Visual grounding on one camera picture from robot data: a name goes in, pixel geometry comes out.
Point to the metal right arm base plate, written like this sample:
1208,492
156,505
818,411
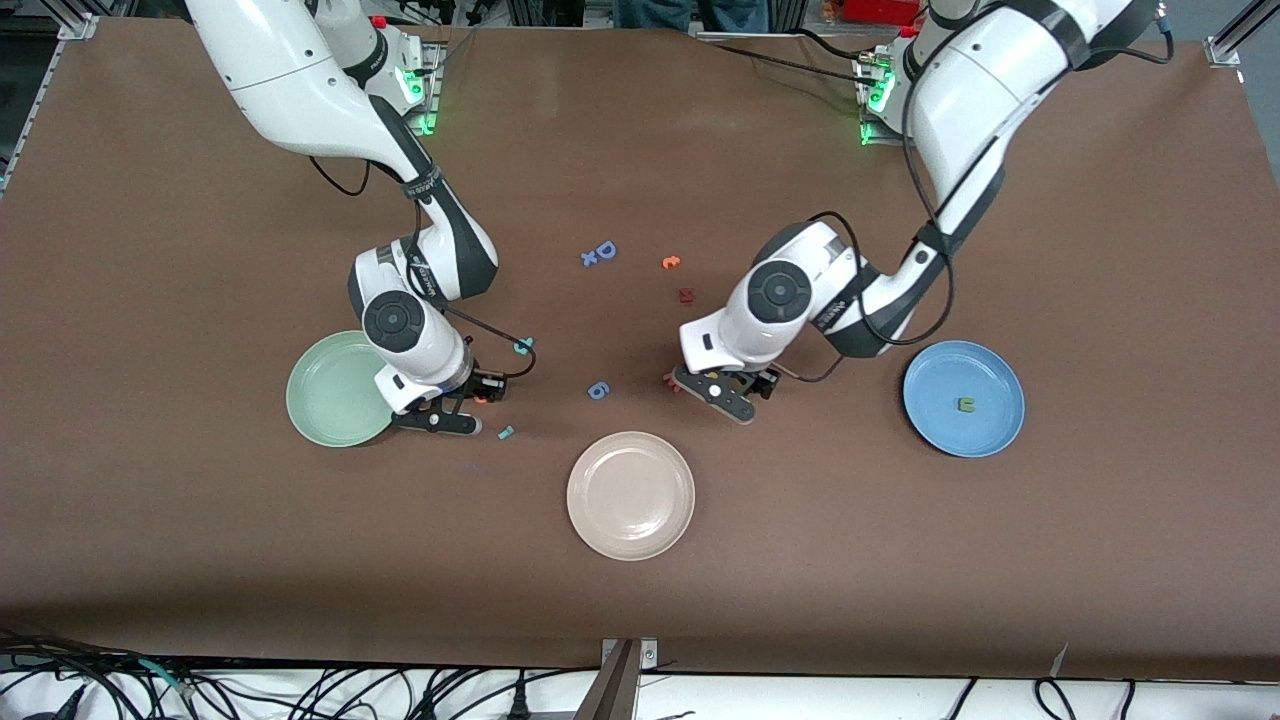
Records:
434,90

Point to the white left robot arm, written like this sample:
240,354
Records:
980,90

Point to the grey metal table bracket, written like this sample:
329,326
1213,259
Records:
648,655

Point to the brown table cover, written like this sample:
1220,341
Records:
200,560

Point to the blue plate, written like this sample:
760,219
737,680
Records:
990,430

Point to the green plate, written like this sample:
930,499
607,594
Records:
330,400

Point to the beige plate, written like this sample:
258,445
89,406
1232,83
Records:
630,495

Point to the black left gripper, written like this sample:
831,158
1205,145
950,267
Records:
765,380

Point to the person in blue jeans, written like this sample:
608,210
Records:
650,12

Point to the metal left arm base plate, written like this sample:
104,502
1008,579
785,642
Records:
875,138

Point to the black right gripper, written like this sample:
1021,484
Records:
486,384

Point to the blue letter D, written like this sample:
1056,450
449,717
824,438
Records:
613,250

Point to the blue number 6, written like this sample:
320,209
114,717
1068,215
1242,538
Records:
592,386

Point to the red box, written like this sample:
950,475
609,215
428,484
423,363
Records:
880,10

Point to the aluminium frame profile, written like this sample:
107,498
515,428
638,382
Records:
1225,48
78,27

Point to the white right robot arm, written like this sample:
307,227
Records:
300,80

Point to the grey metal beam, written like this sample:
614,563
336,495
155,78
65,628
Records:
610,695

